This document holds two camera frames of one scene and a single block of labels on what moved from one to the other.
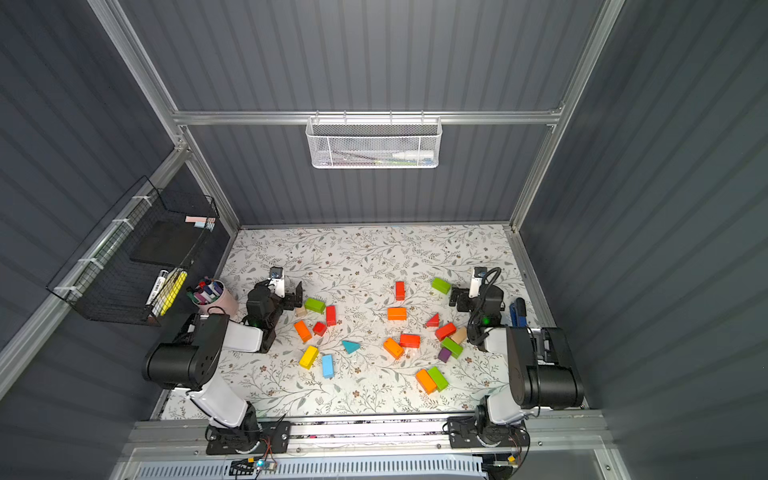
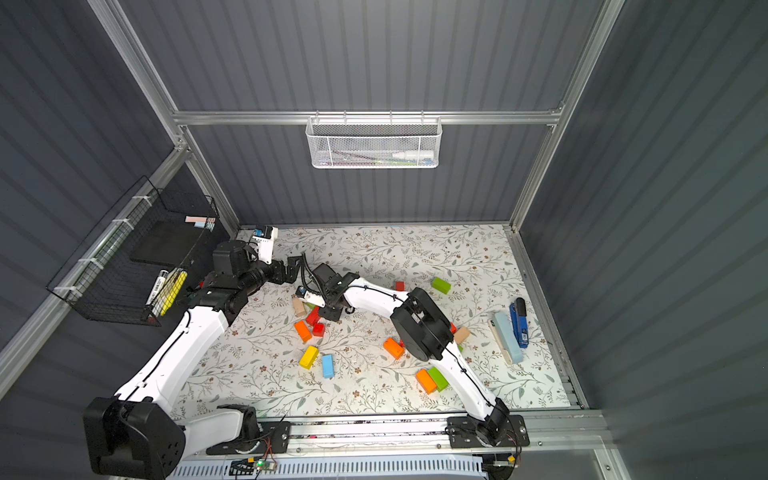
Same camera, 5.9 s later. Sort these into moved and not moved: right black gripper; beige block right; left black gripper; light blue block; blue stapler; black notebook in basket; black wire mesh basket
Moved: right black gripper; left black gripper
Not moved: black wire mesh basket; blue stapler; black notebook in basket; light blue block; beige block right
